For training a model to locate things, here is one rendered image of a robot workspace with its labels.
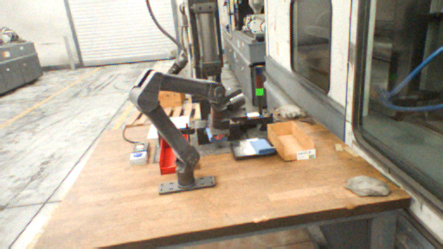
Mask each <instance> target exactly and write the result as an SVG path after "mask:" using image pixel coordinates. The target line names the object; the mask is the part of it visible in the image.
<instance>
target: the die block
mask: <svg viewBox="0 0 443 249"><path fill-rule="evenodd" d="M228 130H229V135H228V140H227V142H230V141H234V140H241V136H240V128H239V125H232V126H229V129H228ZM204 131H206V130H200V131H196V134H197V143H198V145H205V144H212V142H210V140H209V136H207V137H206V136H205V134H204Z"/></svg>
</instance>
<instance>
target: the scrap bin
mask: <svg viewBox="0 0 443 249"><path fill-rule="evenodd" d="M176 159H177V156H176V155H175V154H174V153H173V149H172V148H171V147H170V145H169V144H168V143H167V142H166V140H165V139H164V138H163V137H162V142H161V147H160V152H159V163H158V165H159V169H160V173H161V176H162V175H168V174H173V173H176V172H177V170H176V168H177V166H176V165H175V161H176Z"/></svg>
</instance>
